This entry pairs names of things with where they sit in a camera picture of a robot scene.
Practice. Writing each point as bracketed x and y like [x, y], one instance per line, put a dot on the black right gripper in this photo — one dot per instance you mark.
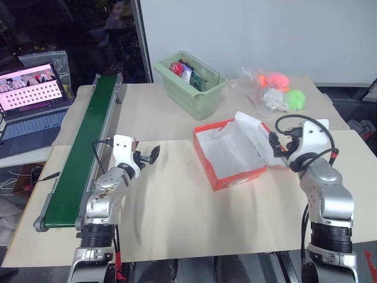
[292, 146]

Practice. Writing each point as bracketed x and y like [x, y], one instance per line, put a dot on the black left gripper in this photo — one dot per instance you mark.
[141, 159]

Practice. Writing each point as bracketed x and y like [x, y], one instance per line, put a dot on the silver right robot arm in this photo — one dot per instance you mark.
[327, 188]

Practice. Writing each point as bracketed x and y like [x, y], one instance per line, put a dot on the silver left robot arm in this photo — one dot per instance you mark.
[103, 191]

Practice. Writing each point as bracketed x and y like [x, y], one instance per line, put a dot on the orange shoe box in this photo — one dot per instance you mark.
[235, 153]

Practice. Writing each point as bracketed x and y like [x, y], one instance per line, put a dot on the green conveyor belt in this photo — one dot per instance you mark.
[85, 147]

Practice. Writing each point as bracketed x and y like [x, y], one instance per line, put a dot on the clear bag of colourful toys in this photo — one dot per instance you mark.
[277, 88]

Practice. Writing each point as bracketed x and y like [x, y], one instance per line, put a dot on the pale green plastic bin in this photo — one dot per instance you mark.
[194, 97]

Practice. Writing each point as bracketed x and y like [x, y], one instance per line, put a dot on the black device with red mark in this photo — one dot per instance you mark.
[363, 126]

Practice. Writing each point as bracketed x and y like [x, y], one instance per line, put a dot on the red toy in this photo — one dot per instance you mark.
[177, 68]

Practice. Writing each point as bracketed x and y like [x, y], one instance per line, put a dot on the dark rounded shape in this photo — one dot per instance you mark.
[157, 271]

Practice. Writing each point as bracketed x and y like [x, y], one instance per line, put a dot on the open laptop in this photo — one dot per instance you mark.
[29, 109]

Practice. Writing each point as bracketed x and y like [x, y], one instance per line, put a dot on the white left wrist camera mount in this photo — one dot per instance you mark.
[122, 147]

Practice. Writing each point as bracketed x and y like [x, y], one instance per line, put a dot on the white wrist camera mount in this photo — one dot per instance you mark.
[312, 141]
[122, 147]

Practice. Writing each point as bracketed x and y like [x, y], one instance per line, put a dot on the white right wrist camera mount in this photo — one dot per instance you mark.
[312, 141]

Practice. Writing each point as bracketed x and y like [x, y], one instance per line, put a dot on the aluminium frame post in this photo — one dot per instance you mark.
[143, 41]

